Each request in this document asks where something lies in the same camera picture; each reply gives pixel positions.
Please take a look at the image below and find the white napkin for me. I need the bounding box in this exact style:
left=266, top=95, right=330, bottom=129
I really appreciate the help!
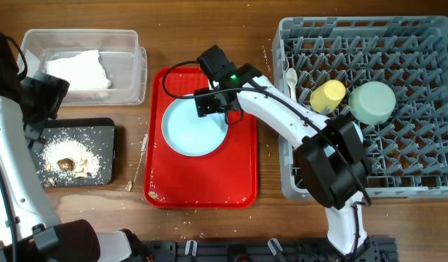
left=46, top=49, right=111, bottom=91

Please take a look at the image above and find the white plastic spoon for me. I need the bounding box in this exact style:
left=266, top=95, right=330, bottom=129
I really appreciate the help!
left=286, top=68, right=298, bottom=101

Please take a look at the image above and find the light blue plate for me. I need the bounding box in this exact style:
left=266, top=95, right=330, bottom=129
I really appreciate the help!
left=161, top=99, right=228, bottom=157

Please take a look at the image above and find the yellow plastic cup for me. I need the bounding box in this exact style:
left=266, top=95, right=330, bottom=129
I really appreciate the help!
left=310, top=80, right=346, bottom=114

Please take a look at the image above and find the green plastic bowl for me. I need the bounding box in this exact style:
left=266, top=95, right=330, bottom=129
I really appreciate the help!
left=348, top=82, right=396, bottom=125

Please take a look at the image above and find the light blue bowl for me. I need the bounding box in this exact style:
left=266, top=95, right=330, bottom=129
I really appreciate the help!
left=351, top=122, right=364, bottom=143

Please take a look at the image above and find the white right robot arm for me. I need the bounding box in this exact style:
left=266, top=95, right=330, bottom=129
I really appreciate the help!
left=194, top=45, right=372, bottom=261

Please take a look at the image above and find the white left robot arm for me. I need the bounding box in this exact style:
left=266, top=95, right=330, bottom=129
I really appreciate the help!
left=0, top=32, right=151, bottom=261

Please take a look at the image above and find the black waste bin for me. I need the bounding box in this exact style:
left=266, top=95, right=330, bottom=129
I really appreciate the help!
left=30, top=118, right=116, bottom=188

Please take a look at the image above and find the blue-grey dishwasher rack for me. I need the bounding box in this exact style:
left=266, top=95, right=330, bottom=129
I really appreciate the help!
left=272, top=16, right=448, bottom=198

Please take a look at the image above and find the clear plastic bin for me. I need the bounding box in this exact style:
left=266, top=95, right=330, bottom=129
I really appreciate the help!
left=17, top=29, right=147, bottom=106

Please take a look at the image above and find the red plastic tray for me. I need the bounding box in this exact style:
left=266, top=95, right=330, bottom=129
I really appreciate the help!
left=143, top=67, right=258, bottom=209

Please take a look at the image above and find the food crumb on table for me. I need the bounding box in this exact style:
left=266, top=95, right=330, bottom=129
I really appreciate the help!
left=126, top=181, right=133, bottom=192

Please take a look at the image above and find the food crumb on tray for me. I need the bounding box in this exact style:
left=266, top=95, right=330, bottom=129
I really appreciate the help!
left=148, top=191, right=160, bottom=201

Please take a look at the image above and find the black mounting rail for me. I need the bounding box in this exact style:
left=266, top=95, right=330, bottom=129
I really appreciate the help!
left=143, top=237, right=399, bottom=262

